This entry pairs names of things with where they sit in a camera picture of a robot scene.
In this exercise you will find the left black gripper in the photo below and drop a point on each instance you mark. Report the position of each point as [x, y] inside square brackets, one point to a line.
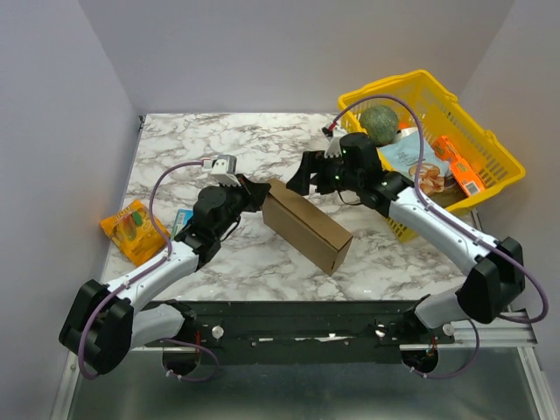
[255, 197]

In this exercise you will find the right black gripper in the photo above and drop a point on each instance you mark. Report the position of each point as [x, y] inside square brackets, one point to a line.
[315, 171]

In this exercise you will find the brown cardboard box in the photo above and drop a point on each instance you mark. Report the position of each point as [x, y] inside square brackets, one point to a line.
[317, 236]

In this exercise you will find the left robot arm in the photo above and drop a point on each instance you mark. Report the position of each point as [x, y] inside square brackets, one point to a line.
[106, 320]

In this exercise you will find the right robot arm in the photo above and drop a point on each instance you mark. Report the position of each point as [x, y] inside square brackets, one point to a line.
[492, 267]

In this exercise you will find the blue toothpaste box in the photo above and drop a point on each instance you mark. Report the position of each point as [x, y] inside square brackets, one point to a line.
[182, 217]

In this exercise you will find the orange snack box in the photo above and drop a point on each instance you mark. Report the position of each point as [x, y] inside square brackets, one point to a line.
[461, 170]

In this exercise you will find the green round melon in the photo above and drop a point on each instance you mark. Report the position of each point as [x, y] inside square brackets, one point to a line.
[381, 124]

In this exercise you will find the light blue snack pouch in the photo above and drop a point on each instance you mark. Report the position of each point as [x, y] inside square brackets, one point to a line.
[404, 157]

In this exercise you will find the white orange bottle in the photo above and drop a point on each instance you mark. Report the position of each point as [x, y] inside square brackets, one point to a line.
[405, 131]

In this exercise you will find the orange candy bag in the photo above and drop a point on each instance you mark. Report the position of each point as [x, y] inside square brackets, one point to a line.
[133, 233]

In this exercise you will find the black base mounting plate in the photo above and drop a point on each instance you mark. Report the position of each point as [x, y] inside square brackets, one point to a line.
[297, 337]

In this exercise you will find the yellow plastic basket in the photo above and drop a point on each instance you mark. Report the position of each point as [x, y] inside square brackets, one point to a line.
[441, 115]

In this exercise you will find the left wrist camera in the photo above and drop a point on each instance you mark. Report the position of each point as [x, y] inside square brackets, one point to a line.
[222, 169]

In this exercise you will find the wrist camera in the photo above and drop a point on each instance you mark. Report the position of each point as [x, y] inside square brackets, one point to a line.
[333, 136]
[222, 169]

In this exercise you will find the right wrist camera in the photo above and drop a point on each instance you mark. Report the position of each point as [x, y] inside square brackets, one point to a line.
[333, 136]

